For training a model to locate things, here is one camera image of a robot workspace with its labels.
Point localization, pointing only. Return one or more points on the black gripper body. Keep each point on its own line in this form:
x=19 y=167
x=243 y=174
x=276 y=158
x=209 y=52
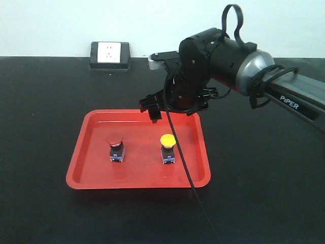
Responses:
x=185 y=89

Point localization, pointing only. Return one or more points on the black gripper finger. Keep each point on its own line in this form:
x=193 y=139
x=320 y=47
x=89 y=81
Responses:
x=154 y=114

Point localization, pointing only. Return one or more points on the yellow mushroom push button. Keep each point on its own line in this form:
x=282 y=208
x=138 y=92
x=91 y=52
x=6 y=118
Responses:
x=167 y=148

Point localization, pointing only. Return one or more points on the red mushroom push button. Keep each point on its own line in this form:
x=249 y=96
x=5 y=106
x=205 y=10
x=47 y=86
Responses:
x=117 y=150

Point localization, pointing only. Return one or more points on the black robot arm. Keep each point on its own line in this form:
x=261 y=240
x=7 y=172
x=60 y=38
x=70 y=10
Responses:
x=211 y=54

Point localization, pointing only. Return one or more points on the red plastic tray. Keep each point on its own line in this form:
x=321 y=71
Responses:
x=91 y=168

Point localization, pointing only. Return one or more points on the black white power socket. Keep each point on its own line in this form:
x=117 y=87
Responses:
x=110 y=55

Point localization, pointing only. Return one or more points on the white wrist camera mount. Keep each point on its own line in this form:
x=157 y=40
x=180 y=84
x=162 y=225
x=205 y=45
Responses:
x=159 y=60

